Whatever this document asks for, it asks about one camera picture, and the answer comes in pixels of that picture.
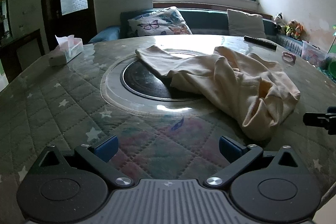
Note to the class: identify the quilted star print tablecloth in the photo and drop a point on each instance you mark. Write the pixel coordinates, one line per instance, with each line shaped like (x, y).
(52, 108)

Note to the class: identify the blue cushion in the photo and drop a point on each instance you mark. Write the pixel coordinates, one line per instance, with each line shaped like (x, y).
(106, 33)

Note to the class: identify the teal sofa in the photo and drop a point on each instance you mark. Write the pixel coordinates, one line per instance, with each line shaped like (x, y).
(207, 19)

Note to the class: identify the yellow plush toy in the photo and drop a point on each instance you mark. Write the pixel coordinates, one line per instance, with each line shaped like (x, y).
(291, 28)

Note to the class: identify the plain white pillow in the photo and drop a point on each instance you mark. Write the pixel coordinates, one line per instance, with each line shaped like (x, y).
(245, 23)

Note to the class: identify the tissue box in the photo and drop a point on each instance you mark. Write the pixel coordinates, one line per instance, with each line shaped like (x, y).
(65, 54)

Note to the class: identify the cream garment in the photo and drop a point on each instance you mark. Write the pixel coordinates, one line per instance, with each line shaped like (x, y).
(223, 77)

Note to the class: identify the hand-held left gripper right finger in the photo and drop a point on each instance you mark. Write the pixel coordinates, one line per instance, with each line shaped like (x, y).
(229, 147)

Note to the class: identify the butterfly print pillow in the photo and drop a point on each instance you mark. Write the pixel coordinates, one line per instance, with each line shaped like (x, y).
(157, 22)

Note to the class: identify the round black built-in cooker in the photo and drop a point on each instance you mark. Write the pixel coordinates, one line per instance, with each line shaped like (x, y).
(141, 79)

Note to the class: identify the orange plush toy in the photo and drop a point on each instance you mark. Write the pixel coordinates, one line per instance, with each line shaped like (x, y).
(299, 31)

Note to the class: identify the clear plastic storage box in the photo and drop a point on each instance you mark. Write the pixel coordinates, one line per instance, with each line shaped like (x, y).
(313, 53)

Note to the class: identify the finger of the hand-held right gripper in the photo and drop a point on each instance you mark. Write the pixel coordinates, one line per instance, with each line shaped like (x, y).
(332, 109)
(317, 120)

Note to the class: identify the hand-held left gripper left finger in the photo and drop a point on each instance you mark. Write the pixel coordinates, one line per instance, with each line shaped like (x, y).
(106, 148)

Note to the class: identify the dark framed interior window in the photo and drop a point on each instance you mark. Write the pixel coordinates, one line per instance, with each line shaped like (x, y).
(4, 11)

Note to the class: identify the pink hair clip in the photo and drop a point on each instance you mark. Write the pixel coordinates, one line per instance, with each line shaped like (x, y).
(288, 56)

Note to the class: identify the dark wooden cabinet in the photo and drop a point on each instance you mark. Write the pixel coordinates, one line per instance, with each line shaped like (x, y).
(15, 56)

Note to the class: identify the green plastic bowl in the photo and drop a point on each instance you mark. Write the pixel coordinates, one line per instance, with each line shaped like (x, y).
(332, 67)

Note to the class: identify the black remote control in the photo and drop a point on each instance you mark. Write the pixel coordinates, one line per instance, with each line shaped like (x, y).
(260, 42)

